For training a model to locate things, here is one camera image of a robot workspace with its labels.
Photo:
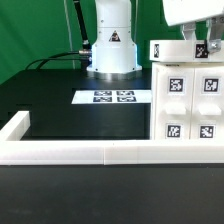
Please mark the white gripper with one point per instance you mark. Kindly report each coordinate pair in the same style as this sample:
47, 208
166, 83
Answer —
185, 11

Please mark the white cabinet door panel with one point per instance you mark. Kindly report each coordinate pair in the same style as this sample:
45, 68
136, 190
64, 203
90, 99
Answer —
174, 102
207, 120

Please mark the white cabinet body box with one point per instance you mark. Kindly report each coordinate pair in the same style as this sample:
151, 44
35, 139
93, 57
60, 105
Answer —
155, 87

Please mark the white tagged cabinet top block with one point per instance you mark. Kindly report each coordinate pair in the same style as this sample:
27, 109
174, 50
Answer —
176, 51

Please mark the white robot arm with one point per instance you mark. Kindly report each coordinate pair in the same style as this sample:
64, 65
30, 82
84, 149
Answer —
114, 54

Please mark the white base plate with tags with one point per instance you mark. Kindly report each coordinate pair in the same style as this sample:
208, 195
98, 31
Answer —
111, 96

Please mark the white U-shaped fence frame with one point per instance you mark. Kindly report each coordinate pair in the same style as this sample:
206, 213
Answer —
15, 151

